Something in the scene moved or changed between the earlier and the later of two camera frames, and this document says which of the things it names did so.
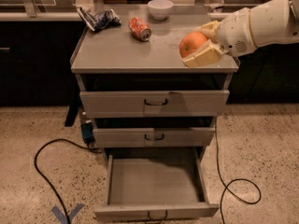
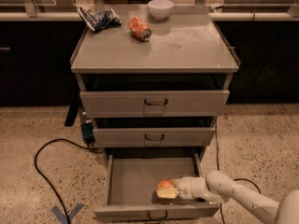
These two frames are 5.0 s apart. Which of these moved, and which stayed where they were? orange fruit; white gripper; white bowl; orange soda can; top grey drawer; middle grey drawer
Moved: orange fruit; white gripper
Stayed: top grey drawer; white bowl; orange soda can; middle grey drawer
